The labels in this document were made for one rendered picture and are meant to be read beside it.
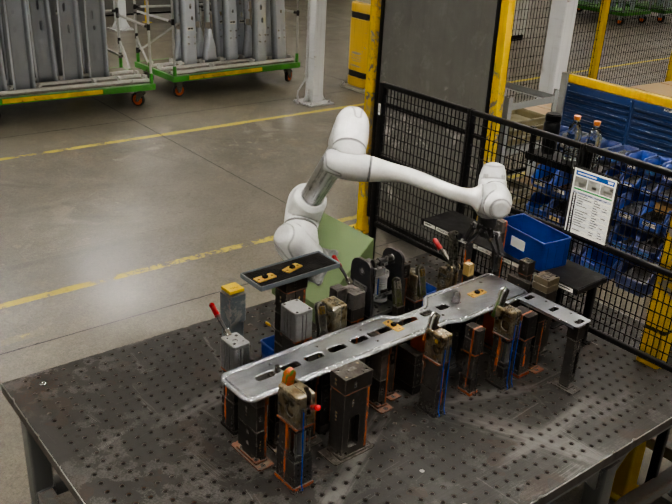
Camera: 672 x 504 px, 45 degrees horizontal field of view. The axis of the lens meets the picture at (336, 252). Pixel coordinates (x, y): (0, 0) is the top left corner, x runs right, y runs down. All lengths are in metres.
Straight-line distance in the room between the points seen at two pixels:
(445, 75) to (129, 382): 3.12
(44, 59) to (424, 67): 5.24
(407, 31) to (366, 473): 3.59
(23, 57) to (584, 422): 7.48
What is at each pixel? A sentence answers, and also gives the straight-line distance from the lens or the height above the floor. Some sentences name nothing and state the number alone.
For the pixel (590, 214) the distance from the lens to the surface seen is 3.61.
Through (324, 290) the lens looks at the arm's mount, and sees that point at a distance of 3.60.
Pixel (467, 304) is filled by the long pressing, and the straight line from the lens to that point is 3.26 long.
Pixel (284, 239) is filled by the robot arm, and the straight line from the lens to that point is 3.50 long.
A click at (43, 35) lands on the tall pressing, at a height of 0.80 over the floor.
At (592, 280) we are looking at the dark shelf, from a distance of 3.57.
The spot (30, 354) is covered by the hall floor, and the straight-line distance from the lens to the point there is 4.90.
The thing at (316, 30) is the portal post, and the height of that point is 0.88.
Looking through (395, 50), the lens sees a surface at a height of 1.44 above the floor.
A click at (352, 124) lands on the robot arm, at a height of 1.65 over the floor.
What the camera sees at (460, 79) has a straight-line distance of 5.39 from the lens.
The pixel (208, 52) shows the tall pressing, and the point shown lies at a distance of 10.74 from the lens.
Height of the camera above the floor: 2.50
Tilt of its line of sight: 25 degrees down
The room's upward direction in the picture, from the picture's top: 3 degrees clockwise
